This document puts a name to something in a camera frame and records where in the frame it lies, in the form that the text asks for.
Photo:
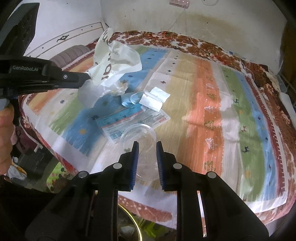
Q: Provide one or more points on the blue white mask package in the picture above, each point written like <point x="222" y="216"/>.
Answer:
<point x="112" y="126"/>

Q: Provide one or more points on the white headboard panel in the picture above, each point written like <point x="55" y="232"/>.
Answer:
<point x="79" y="36"/>

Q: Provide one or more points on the round dark trash bin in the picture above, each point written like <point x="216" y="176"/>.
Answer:
<point x="127" y="227"/>

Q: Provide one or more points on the person's left hand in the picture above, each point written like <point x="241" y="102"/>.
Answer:
<point x="6" y="132"/>

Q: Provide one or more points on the white printed plastic bag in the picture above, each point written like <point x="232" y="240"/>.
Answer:
<point x="111" y="60"/>

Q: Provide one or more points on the clear plastic cup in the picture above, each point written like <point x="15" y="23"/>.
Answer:
<point x="147" y="167"/>

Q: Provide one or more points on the white paper piece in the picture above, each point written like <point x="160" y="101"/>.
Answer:
<point x="154" y="99"/>

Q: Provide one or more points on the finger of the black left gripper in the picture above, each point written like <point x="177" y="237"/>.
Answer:
<point x="70" y="80"/>

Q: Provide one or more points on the striped colourful bed cloth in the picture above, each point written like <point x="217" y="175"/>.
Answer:
<point x="161" y="125"/>

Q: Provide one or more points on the grey ribbed pillow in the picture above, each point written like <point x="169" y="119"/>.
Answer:
<point x="69" y="55"/>

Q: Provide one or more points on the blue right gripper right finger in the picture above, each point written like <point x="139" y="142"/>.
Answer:
<point x="160" y="158"/>

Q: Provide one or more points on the yellow white paper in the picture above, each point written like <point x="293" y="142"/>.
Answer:
<point x="119" y="88"/>

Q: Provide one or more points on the brown floral blanket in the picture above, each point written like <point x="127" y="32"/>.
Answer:
<point x="185" y="129"/>

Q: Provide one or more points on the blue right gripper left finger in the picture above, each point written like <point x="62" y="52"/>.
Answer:
<point x="134" y="161"/>

